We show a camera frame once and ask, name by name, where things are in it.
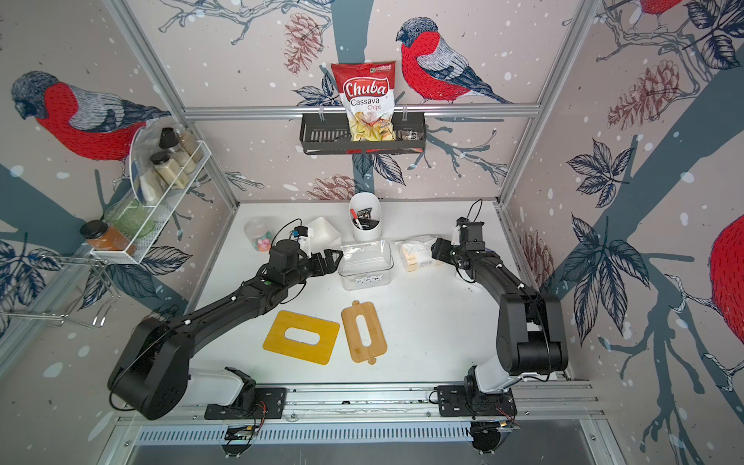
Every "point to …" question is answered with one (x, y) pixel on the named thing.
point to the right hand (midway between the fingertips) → (440, 246)
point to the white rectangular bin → (325, 236)
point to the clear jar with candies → (260, 232)
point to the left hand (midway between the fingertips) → (338, 249)
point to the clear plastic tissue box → (366, 264)
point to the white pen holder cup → (365, 217)
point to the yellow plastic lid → (321, 353)
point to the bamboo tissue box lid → (358, 352)
